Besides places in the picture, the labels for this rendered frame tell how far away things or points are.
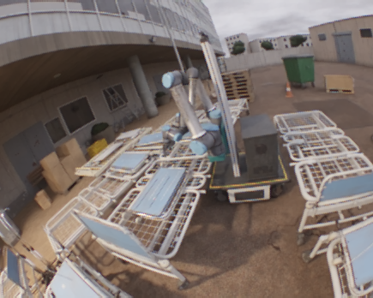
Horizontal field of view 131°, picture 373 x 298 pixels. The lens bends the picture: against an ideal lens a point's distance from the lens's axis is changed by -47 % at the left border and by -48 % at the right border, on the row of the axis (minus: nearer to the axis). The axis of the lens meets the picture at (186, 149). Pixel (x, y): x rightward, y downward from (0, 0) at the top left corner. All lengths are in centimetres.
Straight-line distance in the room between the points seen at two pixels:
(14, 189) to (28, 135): 203
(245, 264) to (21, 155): 685
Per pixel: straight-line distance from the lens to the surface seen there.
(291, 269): 161
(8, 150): 684
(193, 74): 186
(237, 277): 157
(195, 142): 133
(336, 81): 687
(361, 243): 119
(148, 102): 814
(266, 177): 179
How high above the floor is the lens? 150
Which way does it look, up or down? 25 degrees down
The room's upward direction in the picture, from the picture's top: 19 degrees counter-clockwise
